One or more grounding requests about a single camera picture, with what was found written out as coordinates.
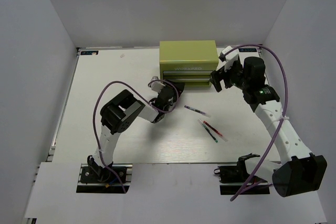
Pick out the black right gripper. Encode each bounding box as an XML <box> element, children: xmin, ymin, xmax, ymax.
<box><xmin>210</xmin><ymin>59</ymin><xmax>250</xmax><ymax>92</ymax></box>

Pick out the purple gel pen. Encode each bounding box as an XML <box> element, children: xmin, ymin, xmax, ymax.
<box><xmin>184</xmin><ymin>105</ymin><xmax>211</xmax><ymax>118</ymax></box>

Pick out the green gel pen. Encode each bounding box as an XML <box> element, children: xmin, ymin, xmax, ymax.
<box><xmin>198</xmin><ymin>119</ymin><xmax>218</xmax><ymax>143</ymax></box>

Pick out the red gel pen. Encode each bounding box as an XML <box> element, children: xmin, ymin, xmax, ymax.
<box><xmin>203</xmin><ymin>121</ymin><xmax>228</xmax><ymax>142</ymax></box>

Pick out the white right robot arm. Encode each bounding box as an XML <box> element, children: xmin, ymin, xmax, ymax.
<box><xmin>210</xmin><ymin>57</ymin><xmax>327</xmax><ymax>197</ymax></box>

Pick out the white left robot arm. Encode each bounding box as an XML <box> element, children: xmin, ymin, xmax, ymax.
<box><xmin>87</xmin><ymin>80</ymin><xmax>185</xmax><ymax>182</ymax></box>

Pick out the green metal drawer cabinet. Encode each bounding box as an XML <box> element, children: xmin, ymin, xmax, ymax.
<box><xmin>159</xmin><ymin>40</ymin><xmax>219</xmax><ymax>87</ymax></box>

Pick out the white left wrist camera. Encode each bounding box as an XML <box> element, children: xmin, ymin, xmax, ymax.
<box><xmin>148</xmin><ymin>76</ymin><xmax>165</xmax><ymax>93</ymax></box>

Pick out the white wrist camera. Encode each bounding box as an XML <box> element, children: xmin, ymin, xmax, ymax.
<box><xmin>219</xmin><ymin>46</ymin><xmax>239</xmax><ymax>63</ymax></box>
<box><xmin>148</xmin><ymin>76</ymin><xmax>165</xmax><ymax>93</ymax></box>

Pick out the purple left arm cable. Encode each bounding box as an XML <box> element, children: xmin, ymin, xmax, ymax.
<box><xmin>93</xmin><ymin>78</ymin><xmax>182</xmax><ymax>193</ymax></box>

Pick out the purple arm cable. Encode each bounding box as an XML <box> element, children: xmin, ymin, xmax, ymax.
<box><xmin>230</xmin><ymin>44</ymin><xmax>289</xmax><ymax>201</ymax></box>
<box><xmin>93</xmin><ymin>78</ymin><xmax>182</xmax><ymax>193</ymax></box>

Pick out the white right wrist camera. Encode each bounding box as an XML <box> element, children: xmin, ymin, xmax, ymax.
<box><xmin>219</xmin><ymin>46</ymin><xmax>239</xmax><ymax>63</ymax></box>

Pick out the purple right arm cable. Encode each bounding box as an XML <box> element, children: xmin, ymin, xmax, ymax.
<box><xmin>230</xmin><ymin>44</ymin><xmax>289</xmax><ymax>201</ymax></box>

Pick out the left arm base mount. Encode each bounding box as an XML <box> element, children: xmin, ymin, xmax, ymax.
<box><xmin>76</xmin><ymin>155</ymin><xmax>132</xmax><ymax>194</ymax></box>

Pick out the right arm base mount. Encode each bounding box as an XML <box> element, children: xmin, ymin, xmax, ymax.
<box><xmin>214</xmin><ymin>153</ymin><xmax>270</xmax><ymax>196</ymax></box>

